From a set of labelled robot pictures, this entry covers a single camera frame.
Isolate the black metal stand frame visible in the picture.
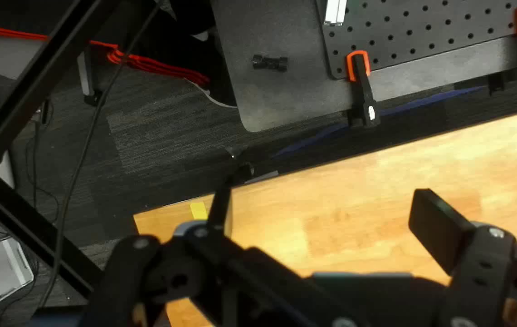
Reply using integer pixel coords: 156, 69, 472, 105
0, 0, 127, 298

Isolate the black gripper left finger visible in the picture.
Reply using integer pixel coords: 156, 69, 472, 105
207, 164, 254, 234

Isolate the black perforated metal board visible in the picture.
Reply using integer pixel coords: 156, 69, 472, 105
314, 0, 517, 80

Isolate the orange black clamp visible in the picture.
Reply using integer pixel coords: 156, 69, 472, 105
345, 51, 379, 127

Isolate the grey flat panel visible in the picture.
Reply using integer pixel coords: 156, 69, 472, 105
211, 0, 517, 133

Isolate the red cable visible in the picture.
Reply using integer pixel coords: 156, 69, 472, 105
0, 22, 212, 87

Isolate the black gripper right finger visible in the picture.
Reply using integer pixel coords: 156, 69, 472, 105
408, 189, 475, 276

